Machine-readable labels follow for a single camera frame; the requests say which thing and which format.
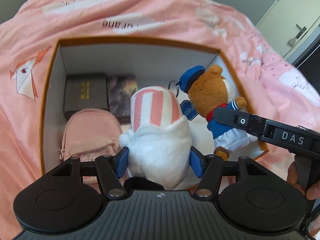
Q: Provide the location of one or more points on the dark illustrated card box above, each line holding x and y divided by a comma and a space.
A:
120, 88

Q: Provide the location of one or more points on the white door with handle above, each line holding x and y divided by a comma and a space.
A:
288, 24

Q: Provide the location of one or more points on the brown fox plush blue outfit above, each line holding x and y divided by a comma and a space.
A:
208, 90

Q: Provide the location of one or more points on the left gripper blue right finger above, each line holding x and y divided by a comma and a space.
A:
197, 162

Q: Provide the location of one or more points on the pink patterned duvet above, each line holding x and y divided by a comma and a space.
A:
273, 88

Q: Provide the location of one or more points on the pink mini backpack pouch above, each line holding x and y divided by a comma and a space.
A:
90, 133

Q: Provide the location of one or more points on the dark grey gift box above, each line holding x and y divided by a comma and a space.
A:
85, 91

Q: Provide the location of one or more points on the right hand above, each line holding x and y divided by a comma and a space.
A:
298, 175

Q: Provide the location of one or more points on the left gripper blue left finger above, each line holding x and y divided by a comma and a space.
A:
121, 162

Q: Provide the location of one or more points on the blue white paper tag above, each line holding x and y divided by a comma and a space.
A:
188, 110

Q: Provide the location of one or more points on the white pink striped bunny plush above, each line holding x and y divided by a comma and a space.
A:
159, 139

